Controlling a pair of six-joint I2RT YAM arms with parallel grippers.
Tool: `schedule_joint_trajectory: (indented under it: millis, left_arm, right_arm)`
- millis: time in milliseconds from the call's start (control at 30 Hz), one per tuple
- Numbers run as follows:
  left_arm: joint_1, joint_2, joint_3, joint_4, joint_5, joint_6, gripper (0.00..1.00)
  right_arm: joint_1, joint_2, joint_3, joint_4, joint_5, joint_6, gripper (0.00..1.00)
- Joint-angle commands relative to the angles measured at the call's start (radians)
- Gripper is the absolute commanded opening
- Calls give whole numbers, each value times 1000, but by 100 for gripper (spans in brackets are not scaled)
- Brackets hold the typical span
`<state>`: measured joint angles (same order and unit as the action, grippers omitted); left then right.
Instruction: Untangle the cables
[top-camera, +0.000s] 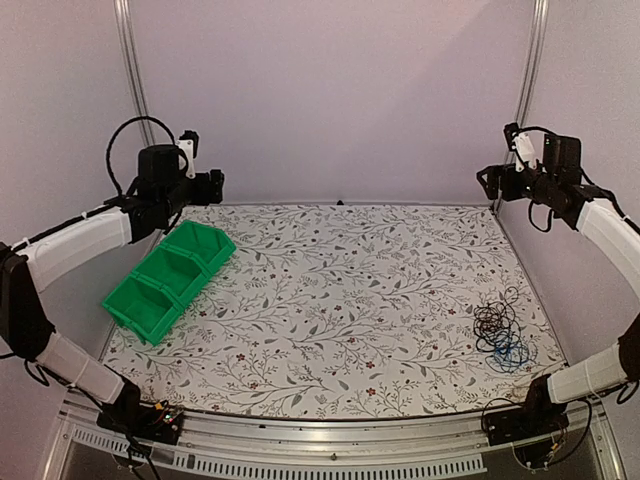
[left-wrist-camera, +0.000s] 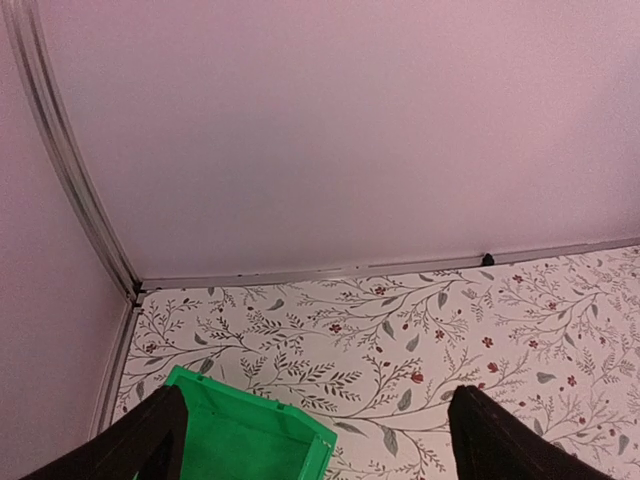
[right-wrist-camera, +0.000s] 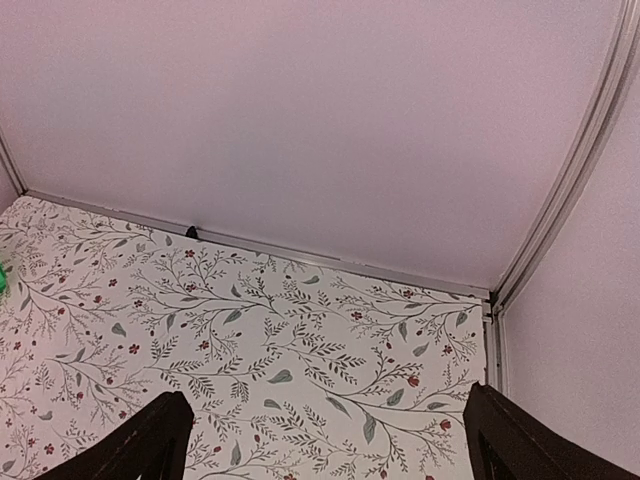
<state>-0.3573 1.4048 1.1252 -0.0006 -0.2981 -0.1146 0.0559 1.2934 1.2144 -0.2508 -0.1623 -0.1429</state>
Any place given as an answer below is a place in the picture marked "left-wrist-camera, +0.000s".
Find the green plastic bin far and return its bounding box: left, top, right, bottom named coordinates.
left=165, top=366, right=337, bottom=480

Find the small black wall knob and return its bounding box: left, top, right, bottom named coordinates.
left=481, top=253, right=495, bottom=266

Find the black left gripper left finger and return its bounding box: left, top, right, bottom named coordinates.
left=26, top=386, right=188, bottom=480

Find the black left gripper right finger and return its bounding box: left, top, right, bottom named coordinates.
left=447, top=386, right=608, bottom=480

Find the aluminium frame left rear post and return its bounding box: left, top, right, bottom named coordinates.
left=1, top=1, right=141, bottom=300

